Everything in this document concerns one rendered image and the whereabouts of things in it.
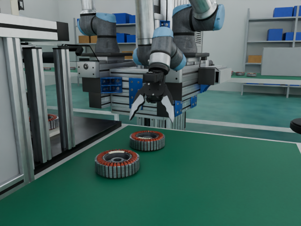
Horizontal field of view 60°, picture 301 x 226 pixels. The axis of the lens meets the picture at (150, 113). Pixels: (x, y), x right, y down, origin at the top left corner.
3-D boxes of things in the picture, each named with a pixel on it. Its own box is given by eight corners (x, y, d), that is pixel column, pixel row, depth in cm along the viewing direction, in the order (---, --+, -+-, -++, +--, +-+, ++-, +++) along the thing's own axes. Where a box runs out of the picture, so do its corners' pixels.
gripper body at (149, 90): (167, 106, 93) (171, 75, 96) (163, 97, 85) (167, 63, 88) (147, 104, 95) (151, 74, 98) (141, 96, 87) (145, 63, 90)
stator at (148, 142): (135, 138, 90) (135, 128, 89) (167, 141, 87) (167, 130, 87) (124, 150, 80) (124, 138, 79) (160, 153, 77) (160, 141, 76)
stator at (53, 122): (38, 122, 99) (37, 112, 98) (65, 124, 96) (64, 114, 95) (17, 131, 88) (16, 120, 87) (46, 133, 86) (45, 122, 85)
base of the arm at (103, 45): (105, 52, 170) (104, 36, 168) (124, 52, 163) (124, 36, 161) (89, 52, 157) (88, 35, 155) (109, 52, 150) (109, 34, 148)
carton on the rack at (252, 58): (248, 62, 660) (248, 55, 656) (263, 62, 647) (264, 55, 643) (247, 63, 623) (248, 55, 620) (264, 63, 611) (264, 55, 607)
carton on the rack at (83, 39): (86, 43, 817) (86, 36, 812) (96, 43, 805) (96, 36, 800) (79, 43, 780) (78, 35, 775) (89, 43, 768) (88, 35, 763)
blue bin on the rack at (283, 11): (272, 19, 621) (273, 10, 616) (289, 19, 608) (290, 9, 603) (273, 17, 582) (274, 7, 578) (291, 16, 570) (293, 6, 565)
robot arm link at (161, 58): (169, 52, 89) (145, 52, 91) (167, 64, 88) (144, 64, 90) (172, 62, 96) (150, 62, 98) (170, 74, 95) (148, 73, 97)
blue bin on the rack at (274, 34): (266, 41, 635) (267, 30, 629) (279, 41, 626) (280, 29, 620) (268, 41, 596) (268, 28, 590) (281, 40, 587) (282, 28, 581)
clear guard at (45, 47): (47, 61, 104) (46, 45, 103) (99, 62, 96) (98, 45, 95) (-35, 65, 75) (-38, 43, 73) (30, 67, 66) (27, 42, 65)
